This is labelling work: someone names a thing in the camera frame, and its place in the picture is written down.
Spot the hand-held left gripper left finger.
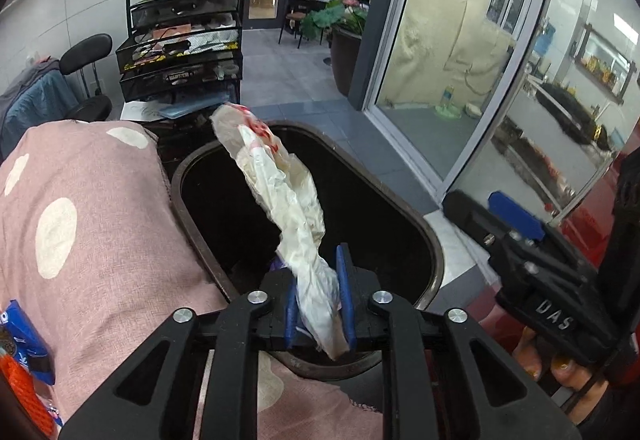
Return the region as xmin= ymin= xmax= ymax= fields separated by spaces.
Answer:
xmin=59 ymin=267 xmax=303 ymax=440

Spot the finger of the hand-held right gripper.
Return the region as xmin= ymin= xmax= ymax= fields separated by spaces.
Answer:
xmin=487 ymin=191 xmax=546 ymax=239
xmin=442 ymin=190 xmax=598 ymax=293

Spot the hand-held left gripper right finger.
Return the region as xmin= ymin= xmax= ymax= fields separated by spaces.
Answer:
xmin=336 ymin=244 xmax=583 ymax=440

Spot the white plastic bag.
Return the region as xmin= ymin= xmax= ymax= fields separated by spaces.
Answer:
xmin=210 ymin=103 xmax=351 ymax=361

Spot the black trash bin brown rim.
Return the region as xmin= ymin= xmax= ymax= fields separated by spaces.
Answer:
xmin=171 ymin=120 xmax=445 ymax=381

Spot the person's right hand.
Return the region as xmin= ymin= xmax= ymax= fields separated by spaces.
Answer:
xmin=515 ymin=327 xmax=608 ymax=423

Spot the bottle on green base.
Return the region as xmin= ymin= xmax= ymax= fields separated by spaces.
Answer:
xmin=434 ymin=85 xmax=464 ymax=119

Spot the dark plant pot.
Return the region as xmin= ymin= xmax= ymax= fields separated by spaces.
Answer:
xmin=330 ymin=26 xmax=364 ymax=97

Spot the pink polka dot blanket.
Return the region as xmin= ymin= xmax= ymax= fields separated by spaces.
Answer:
xmin=0 ymin=120 xmax=396 ymax=440

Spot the green leafy plant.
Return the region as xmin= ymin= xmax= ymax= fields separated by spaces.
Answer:
xmin=301 ymin=0 xmax=370 ymax=41

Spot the white paper sheet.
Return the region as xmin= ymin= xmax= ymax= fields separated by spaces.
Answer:
xmin=120 ymin=101 xmax=168 ymax=122

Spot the wooden bar stool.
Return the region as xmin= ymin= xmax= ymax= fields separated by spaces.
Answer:
xmin=278 ymin=10 xmax=310 ymax=49

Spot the blue snack packet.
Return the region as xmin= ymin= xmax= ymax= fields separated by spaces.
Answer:
xmin=0 ymin=299 xmax=57 ymax=387

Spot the black mesh rack cart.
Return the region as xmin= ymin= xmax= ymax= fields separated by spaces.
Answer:
xmin=116 ymin=0 xmax=245 ymax=104

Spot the black round stool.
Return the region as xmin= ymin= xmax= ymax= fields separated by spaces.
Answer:
xmin=59 ymin=33 xmax=114 ymax=122

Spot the grey towel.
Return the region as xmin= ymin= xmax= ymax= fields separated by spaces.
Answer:
xmin=0 ymin=55 xmax=62 ymax=94

